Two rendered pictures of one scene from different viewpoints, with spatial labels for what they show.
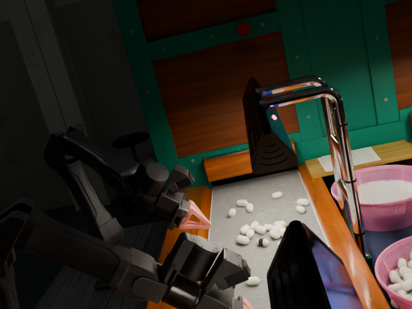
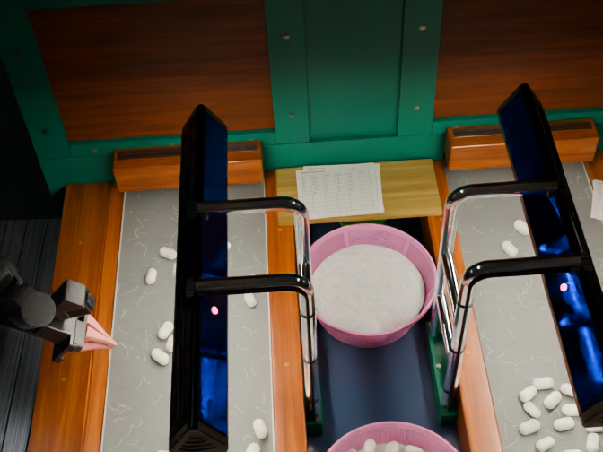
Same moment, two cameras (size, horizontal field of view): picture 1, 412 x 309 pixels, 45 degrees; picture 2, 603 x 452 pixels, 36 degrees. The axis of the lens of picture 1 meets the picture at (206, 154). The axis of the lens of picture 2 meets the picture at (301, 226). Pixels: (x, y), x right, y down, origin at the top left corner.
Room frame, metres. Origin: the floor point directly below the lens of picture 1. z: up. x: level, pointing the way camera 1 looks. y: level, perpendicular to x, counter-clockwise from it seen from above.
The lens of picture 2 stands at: (0.21, -0.19, 2.20)
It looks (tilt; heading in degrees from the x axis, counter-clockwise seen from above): 50 degrees down; 353
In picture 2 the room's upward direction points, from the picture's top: 3 degrees counter-clockwise
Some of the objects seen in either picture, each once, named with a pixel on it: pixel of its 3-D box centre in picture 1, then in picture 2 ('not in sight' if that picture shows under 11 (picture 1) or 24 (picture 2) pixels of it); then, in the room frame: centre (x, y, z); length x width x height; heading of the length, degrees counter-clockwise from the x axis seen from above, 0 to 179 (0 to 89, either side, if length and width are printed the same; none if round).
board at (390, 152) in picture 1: (360, 158); (356, 191); (1.46, -0.47, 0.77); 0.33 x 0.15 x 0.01; 83
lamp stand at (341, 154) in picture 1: (309, 176); (260, 321); (1.09, -0.22, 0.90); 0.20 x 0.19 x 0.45; 173
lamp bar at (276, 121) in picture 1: (260, 112); (200, 257); (1.11, -0.15, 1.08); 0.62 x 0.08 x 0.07; 173
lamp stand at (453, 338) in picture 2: not in sight; (497, 306); (1.05, -0.62, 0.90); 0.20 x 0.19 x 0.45; 173
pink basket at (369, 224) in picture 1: (382, 198); (367, 291); (1.24, -0.44, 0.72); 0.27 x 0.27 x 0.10
